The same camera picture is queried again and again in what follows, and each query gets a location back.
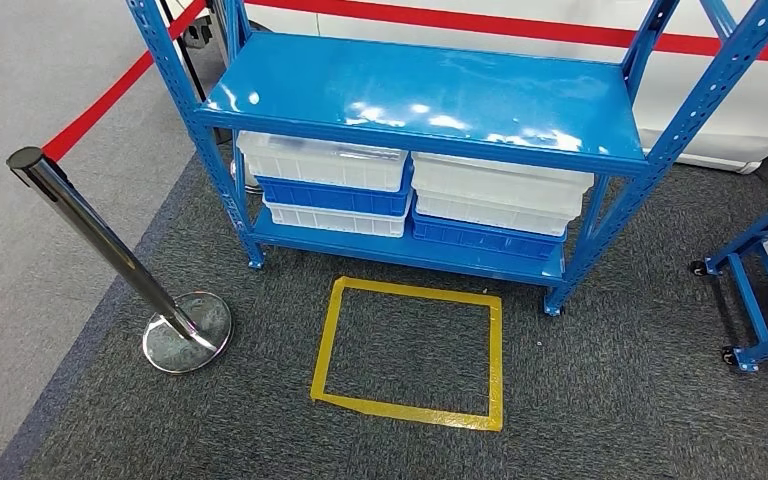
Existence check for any black stanchion pole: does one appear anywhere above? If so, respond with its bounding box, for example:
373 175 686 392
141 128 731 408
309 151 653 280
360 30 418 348
157 0 234 146

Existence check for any blue metal shelf rack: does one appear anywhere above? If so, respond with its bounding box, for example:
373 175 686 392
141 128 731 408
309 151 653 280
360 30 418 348
125 0 768 318

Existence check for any yellow floor tape square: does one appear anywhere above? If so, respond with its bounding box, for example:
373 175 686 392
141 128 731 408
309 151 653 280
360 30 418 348
309 276 505 433

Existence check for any chrome stanchion post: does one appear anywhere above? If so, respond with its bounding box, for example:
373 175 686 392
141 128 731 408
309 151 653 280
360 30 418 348
5 146 235 376

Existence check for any red barrier belt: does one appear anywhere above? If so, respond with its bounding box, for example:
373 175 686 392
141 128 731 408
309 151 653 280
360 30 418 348
244 0 768 66
41 0 208 164

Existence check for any blue wheeled shelf rack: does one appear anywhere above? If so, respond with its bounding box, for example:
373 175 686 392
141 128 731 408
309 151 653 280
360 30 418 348
688 182 768 374

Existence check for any white car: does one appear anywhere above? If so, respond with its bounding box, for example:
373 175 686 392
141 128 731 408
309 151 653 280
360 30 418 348
244 0 768 176

